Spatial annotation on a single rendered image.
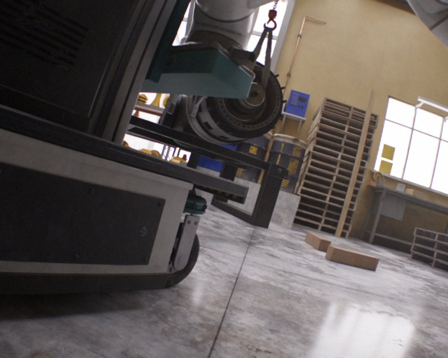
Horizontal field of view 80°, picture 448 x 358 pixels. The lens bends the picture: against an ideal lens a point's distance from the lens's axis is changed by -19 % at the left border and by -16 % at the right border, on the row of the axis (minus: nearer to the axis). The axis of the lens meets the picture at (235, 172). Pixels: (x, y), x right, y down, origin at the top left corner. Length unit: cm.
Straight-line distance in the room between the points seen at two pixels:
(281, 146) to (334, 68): 274
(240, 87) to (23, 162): 51
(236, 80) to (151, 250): 42
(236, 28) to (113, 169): 44
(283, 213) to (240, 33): 383
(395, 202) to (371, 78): 278
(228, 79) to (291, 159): 435
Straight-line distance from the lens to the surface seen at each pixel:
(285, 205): 446
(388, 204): 625
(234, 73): 75
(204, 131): 213
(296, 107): 644
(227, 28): 77
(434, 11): 104
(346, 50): 741
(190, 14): 149
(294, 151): 506
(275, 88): 199
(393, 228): 703
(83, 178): 52
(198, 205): 79
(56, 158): 49
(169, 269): 85
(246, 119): 198
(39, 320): 59
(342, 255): 230
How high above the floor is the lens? 31
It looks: 2 degrees up
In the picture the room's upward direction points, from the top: 17 degrees clockwise
